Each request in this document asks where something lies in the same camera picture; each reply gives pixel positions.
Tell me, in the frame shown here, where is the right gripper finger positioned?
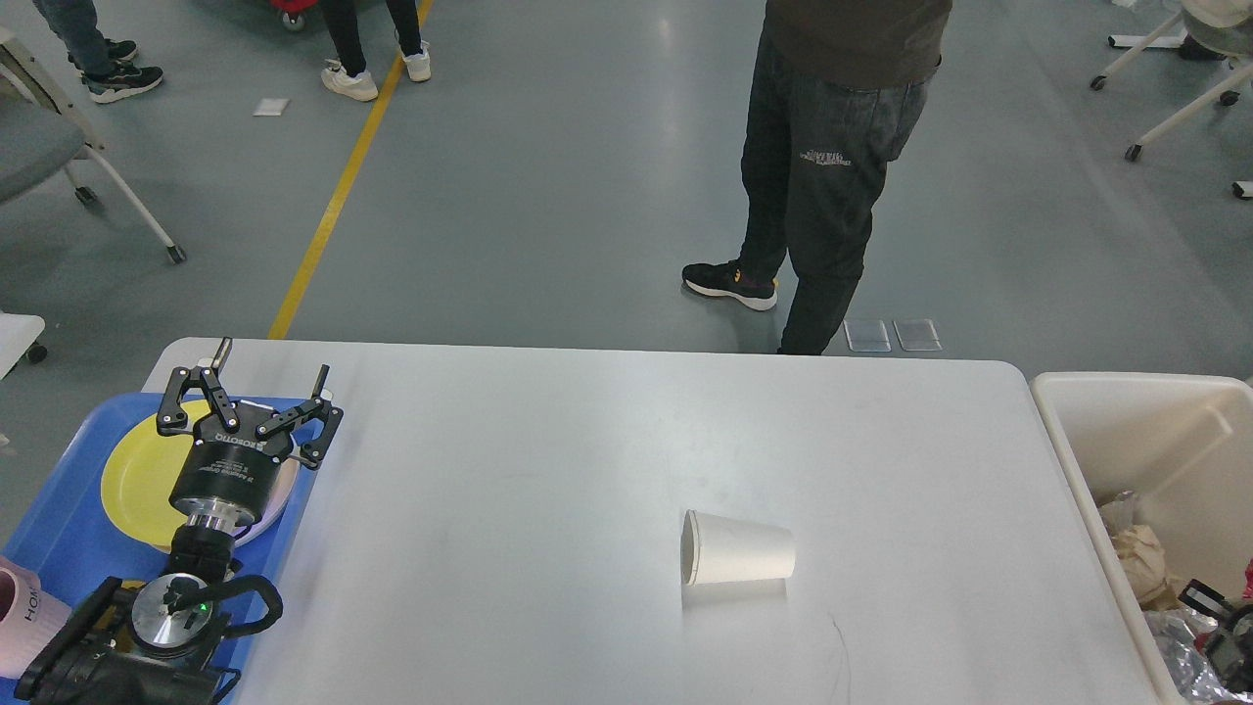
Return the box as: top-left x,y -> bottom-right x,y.
1179,579 -> 1234,620

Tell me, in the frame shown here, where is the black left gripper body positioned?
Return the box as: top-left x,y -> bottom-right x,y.
169,432 -> 294,526

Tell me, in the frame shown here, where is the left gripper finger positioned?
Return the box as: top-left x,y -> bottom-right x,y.
153,337 -> 241,438
254,364 -> 342,468

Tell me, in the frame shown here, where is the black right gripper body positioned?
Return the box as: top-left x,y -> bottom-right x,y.
1204,604 -> 1252,692

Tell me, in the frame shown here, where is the aluminium foil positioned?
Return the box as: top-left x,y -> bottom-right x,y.
1141,607 -> 1233,704
1096,491 -> 1139,537

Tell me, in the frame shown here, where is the yellow plastic plate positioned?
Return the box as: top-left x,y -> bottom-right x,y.
99,393 -> 193,553

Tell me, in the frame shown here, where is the pink mug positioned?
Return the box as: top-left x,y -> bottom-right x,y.
1,556 -> 71,680

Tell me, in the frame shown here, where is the white paper cup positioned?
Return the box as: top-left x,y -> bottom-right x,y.
679,510 -> 797,587

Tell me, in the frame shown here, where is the crushed red can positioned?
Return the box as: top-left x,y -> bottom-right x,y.
1240,558 -> 1253,601

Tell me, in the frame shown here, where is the brown paper ball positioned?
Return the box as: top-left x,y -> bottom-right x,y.
1111,525 -> 1182,611

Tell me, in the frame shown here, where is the pink plate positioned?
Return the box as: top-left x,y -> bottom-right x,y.
234,458 -> 301,545

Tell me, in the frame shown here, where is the beige plastic bin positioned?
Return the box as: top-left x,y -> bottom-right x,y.
1030,373 -> 1252,704

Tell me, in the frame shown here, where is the white side table corner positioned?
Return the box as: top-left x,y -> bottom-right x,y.
0,311 -> 45,379

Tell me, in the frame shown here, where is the grey office chair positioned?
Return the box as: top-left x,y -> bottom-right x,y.
1,28 -> 185,264

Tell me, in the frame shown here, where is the person in blue jeans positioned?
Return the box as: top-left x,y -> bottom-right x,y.
34,1 -> 162,104

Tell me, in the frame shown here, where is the person with white sneakers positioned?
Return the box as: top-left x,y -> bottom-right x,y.
320,0 -> 434,103

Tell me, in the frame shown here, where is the right floor socket plate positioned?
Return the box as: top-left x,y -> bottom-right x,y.
892,318 -> 944,353

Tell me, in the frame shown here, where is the floor socket plate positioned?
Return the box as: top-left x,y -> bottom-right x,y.
892,318 -> 944,353
843,318 -> 893,353

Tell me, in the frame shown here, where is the red cart on floor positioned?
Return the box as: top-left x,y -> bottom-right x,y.
269,0 -> 317,33

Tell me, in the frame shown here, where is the left floor socket plate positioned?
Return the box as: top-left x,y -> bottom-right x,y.
843,318 -> 893,353

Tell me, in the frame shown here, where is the white chair base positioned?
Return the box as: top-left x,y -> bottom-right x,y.
1088,1 -> 1250,164

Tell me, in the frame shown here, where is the person in dark clothes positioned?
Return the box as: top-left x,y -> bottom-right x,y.
680,1 -> 952,354

